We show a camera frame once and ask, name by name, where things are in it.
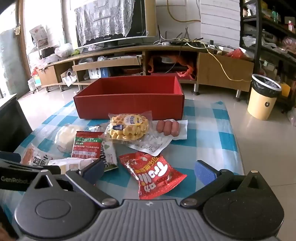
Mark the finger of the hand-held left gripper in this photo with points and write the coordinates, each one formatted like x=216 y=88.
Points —
x=27 y=167
x=10 y=157

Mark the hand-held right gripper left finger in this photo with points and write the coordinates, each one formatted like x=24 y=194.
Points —
x=93 y=169

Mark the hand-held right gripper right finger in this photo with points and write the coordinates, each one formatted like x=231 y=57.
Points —
x=204 y=172

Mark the orange white snack packet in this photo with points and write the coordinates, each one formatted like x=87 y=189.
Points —
x=32 y=157

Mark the green white wafer packet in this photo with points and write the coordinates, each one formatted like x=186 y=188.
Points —
x=108 y=153

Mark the red green snack packet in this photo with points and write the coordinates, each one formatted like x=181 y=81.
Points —
x=85 y=146

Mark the white cake packet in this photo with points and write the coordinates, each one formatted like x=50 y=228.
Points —
x=69 y=164

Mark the round white bun packet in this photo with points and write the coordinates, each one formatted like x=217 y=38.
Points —
x=64 y=136

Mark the yellow waffle cookie packet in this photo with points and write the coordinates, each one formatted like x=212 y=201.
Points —
x=127 y=129

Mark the red gummy candy packet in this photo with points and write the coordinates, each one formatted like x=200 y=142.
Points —
x=152 y=173

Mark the white printed packet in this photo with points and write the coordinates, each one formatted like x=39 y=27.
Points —
x=152 y=144

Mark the red cardboard box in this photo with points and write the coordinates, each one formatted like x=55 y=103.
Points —
x=129 y=106

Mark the dark cabinet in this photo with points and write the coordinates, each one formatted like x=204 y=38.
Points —
x=13 y=125

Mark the blue checked tablecloth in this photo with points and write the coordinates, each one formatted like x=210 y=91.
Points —
x=203 y=129

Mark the cream trash bin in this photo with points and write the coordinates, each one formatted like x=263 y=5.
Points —
x=261 y=104

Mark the white printed bag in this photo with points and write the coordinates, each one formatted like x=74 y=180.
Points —
x=68 y=77

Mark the blue white box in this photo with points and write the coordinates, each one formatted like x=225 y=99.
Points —
x=99 y=73

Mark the wooden television stand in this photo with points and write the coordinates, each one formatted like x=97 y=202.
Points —
x=217 y=69

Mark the orange plastic bag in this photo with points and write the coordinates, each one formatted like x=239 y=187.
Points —
x=185 y=68

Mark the white trolley rack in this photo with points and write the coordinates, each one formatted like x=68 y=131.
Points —
x=38 y=46

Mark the white plastic bag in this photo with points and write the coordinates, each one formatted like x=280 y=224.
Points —
x=63 y=49

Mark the red plastic bag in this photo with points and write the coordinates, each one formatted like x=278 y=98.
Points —
x=237 y=52

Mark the white lace cloth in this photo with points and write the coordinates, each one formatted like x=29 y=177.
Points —
x=104 y=20

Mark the television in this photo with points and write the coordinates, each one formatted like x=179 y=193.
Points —
x=141 y=18

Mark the black storage shelf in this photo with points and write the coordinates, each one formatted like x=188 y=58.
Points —
x=277 y=27

